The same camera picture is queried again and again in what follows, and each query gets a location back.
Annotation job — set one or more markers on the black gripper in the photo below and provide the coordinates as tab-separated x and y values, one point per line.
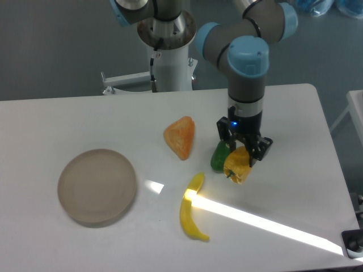
242	124

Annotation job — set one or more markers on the yellow bell pepper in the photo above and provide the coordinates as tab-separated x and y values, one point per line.
237	165

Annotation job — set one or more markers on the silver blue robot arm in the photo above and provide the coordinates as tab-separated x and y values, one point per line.
240	52

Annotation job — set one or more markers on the green bell pepper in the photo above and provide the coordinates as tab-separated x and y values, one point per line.
219	156

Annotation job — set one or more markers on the beige round plate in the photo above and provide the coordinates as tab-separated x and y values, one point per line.
97	187

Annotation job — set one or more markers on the orange slice toy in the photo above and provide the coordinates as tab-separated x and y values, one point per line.
179	137

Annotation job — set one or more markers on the yellow banana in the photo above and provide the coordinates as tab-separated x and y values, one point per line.
185	213

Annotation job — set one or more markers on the white side table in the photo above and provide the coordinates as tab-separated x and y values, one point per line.
354	109

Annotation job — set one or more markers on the blue plastic bag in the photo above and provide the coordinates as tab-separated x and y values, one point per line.
350	8
314	8

